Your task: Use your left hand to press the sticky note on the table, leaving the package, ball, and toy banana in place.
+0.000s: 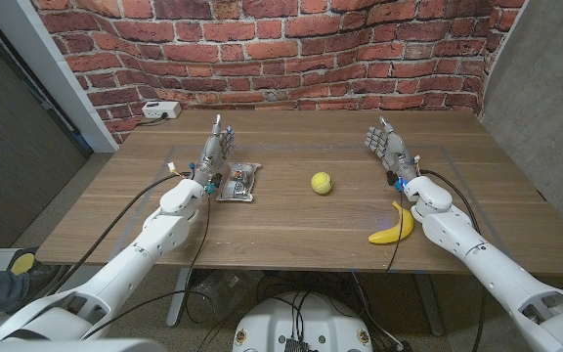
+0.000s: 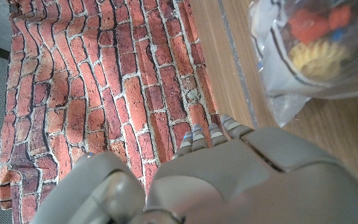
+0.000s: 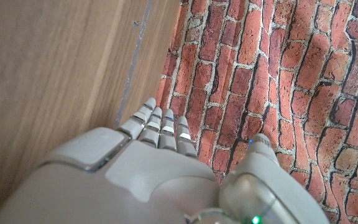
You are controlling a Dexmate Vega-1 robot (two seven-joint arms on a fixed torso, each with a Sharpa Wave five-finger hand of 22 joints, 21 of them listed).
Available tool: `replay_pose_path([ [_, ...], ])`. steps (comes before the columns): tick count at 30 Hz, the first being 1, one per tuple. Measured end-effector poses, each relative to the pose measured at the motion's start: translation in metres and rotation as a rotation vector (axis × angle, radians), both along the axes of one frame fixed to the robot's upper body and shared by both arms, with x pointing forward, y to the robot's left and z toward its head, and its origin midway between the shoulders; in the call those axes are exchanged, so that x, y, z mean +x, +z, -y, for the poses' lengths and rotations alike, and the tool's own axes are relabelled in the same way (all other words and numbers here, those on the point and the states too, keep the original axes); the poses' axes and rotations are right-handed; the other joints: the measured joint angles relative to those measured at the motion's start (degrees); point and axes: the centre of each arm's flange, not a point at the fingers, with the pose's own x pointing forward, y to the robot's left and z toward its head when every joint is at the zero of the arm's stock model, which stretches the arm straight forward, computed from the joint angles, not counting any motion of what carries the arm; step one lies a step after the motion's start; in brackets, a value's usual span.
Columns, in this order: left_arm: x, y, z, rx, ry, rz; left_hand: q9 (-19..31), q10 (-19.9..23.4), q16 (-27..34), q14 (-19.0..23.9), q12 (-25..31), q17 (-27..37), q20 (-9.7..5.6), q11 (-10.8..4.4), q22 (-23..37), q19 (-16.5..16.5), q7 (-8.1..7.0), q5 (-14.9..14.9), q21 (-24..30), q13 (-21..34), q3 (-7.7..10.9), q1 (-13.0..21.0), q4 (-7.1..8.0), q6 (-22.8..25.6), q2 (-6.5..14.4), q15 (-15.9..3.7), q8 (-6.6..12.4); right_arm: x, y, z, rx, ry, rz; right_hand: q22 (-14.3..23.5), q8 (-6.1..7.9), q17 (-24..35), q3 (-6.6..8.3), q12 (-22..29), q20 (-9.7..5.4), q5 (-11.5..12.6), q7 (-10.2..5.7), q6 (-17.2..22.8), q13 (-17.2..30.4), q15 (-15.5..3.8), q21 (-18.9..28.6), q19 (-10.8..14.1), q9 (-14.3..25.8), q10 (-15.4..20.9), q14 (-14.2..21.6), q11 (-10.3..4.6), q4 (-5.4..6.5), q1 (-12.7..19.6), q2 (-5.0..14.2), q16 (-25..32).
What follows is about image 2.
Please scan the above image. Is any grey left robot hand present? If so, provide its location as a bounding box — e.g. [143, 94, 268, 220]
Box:
[31, 114, 358, 224]

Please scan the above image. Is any grey tape outline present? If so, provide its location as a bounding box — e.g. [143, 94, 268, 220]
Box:
[216, 0, 260, 130]

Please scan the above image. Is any silver snack packet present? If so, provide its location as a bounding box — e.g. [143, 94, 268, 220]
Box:
[249, 0, 358, 128]

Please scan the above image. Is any printed red brick backdrop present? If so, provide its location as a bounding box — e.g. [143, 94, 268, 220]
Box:
[0, 0, 226, 224]

